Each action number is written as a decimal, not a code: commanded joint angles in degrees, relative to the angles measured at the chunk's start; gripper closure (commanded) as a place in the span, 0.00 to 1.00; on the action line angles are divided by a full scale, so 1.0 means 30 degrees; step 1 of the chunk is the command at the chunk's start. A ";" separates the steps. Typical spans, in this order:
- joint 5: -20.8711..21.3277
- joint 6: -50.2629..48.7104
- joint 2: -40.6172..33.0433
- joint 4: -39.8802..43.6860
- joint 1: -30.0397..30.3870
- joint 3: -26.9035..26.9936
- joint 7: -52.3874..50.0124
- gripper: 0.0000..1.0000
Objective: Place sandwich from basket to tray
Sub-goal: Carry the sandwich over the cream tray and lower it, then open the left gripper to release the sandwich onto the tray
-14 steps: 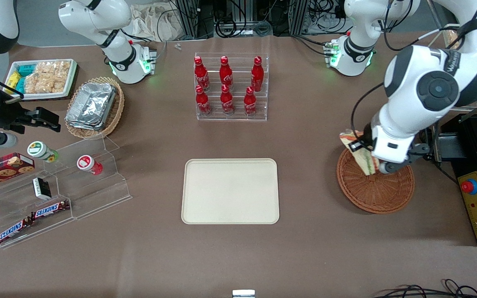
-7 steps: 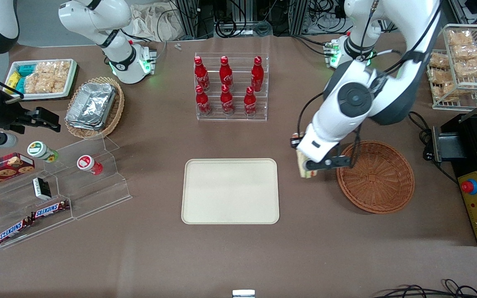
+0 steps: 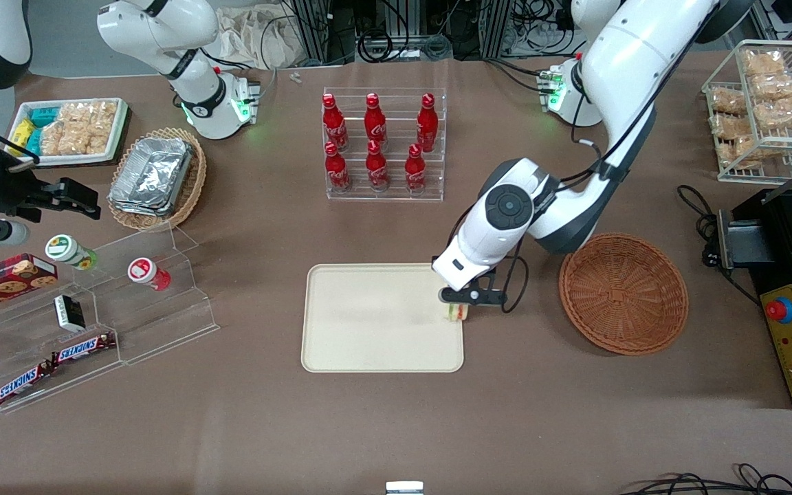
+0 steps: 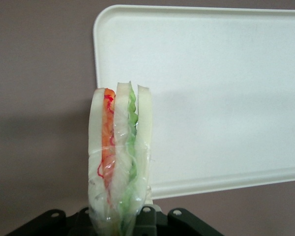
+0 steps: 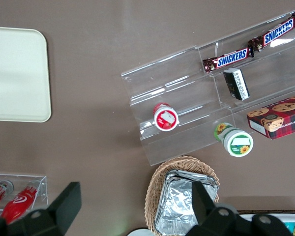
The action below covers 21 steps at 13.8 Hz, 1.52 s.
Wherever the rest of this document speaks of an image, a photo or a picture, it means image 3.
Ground green lidded drink bottle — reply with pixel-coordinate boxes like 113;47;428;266
45;234;100;271

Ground light oval wicker basket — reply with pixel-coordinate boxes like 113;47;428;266
107;127;208;231

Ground Snickers chocolate bar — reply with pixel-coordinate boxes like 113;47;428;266
49;331;117;366
0;362;54;407

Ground clear acrylic stepped shelf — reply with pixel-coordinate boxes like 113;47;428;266
0;223;221;415

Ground red cookie box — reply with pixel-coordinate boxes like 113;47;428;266
0;254;59;319

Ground clear acrylic bottle rack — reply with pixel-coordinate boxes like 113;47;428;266
322;87;447;203

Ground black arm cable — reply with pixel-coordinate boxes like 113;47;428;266
498;41;672;315

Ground white cloth bag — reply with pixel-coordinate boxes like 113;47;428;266
219;5;298;71

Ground black sealing machine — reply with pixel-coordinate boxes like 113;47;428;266
715;184;792;410

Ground black machine power cable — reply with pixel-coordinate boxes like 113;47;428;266
676;184;762;307

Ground black floor cables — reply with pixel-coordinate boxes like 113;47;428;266
617;463;792;495

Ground brown round wicker basket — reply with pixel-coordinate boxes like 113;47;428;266
559;233;690;356

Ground clear rice cracker bag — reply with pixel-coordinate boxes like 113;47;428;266
40;103;87;157
78;101;120;156

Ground aluminium frame with cables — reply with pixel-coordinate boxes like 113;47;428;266
285;0;579;64

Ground cream plastic tray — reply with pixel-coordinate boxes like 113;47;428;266
301;263;465;374

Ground small black box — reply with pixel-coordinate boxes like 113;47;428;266
54;294;87;333

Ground white rectangular snack tray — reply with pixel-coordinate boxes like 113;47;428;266
7;97;129;168

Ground white wire rack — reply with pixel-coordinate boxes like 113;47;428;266
703;39;792;184

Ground red lidded drink bottle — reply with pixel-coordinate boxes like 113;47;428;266
127;256;173;292

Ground bagged fried snack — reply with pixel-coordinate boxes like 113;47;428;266
742;51;787;77
753;96;792;131
717;136;760;170
708;87;749;115
749;74;792;102
711;113;753;139

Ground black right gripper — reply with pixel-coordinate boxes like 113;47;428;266
0;162;102;222

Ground stacked aluminium foil containers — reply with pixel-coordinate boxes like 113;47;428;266
108;136;195;218

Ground red cola bottle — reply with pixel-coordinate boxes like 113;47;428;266
366;140;390;191
364;93;388;149
324;141;351;193
417;93;439;153
322;93;349;153
405;143;427;194

